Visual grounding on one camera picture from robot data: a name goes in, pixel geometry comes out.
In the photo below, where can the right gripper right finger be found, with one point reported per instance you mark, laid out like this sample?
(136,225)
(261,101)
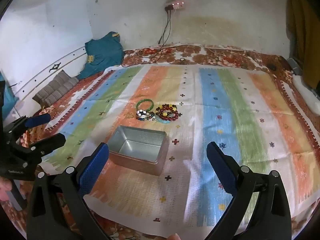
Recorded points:
(271,218)

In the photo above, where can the silver metal tin box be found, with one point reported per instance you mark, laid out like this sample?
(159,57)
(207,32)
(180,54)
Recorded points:
(139,149)

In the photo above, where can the pink power strip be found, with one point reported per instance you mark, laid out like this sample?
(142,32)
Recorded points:
(174,5)

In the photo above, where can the grey striped folded cloth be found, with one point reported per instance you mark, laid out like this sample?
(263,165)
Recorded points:
(61,84)

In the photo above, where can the green jade bangle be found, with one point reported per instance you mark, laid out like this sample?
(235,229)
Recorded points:
(145,104)

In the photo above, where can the teal blue garment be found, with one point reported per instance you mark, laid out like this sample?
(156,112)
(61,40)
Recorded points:
(101,54)

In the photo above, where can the striped colourful mat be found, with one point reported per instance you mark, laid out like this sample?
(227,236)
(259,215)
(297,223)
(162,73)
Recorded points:
(185,139)

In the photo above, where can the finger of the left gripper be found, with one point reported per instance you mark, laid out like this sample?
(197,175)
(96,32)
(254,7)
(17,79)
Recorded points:
(23,123)
(44,146)

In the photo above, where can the mustard yellow hanging garment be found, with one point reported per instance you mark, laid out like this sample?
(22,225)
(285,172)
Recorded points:
(303,23)

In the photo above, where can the person's left hand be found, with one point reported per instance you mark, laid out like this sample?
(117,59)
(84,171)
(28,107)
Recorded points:
(5,186)

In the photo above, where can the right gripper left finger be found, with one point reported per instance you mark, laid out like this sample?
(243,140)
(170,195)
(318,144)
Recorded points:
(45,217)

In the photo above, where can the white rolled cloth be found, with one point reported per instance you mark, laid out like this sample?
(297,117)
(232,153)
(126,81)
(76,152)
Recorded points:
(307,94)

